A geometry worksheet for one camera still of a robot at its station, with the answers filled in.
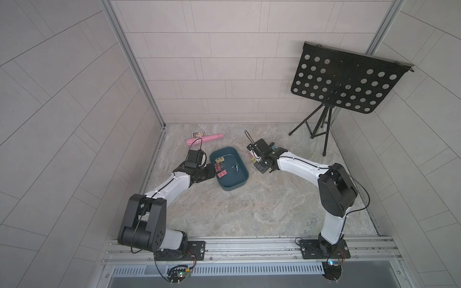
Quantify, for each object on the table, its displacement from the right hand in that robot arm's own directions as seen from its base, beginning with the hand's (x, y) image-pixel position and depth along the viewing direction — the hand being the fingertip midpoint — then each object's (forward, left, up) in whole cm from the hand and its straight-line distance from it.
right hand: (261, 161), depth 94 cm
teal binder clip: (-2, +13, +1) cm, 14 cm away
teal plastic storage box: (+5, +18, -3) cm, 19 cm away
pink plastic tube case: (+17, +35, -1) cm, 39 cm away
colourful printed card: (+23, +36, 0) cm, 42 cm away
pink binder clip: (-5, +21, -3) cm, 22 cm away
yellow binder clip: (+4, +22, -1) cm, 23 cm away
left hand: (-4, +23, +1) cm, 24 cm away
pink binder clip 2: (-1, +23, -2) cm, 23 cm away
